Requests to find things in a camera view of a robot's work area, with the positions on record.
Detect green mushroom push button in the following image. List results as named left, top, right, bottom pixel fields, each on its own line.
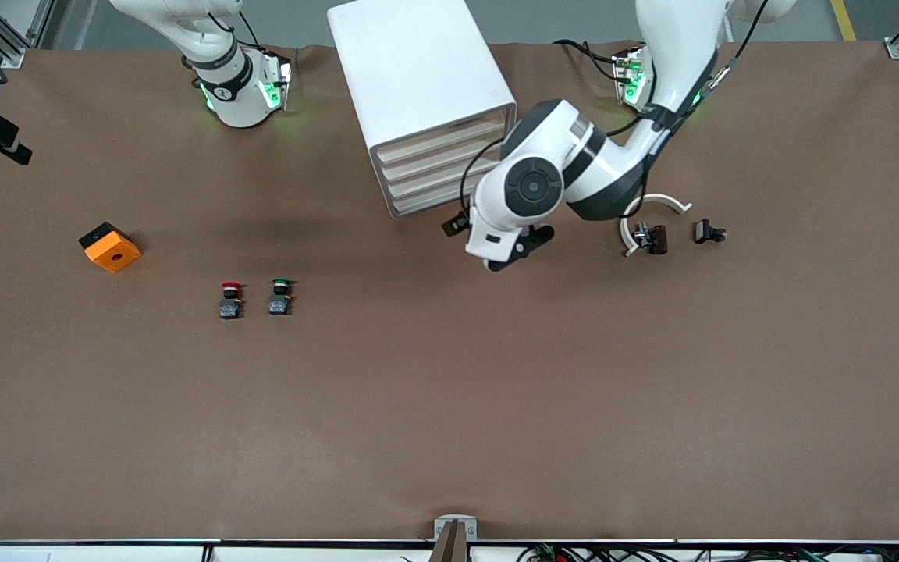
left=267, top=277, right=296, bottom=318

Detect red mushroom push button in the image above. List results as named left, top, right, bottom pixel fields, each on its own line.
left=218, top=280, right=247, bottom=322

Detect orange box with hole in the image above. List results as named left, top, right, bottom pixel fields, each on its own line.
left=78, top=221, right=143, bottom=275

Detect brown table cover mat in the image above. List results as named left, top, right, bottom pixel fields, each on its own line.
left=0, top=39, right=899, bottom=544

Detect white half-ring pipe clamp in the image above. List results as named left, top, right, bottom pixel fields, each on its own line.
left=619, top=192, right=693, bottom=259

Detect black arm base cable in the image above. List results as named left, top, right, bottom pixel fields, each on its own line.
left=553, top=38, right=624, bottom=84

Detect black square push switch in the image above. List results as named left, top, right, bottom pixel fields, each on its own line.
left=692, top=218, right=729, bottom=246

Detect grey metal bracket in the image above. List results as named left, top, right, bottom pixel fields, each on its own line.
left=433, top=514, right=480, bottom=542

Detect brown camera post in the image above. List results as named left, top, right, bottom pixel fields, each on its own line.
left=427, top=521, right=471, bottom=562

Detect tangled floor cables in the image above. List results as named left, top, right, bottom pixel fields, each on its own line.
left=518, top=543, right=899, bottom=562

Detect white table edge rail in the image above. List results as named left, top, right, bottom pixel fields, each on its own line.
left=0, top=538, right=899, bottom=562

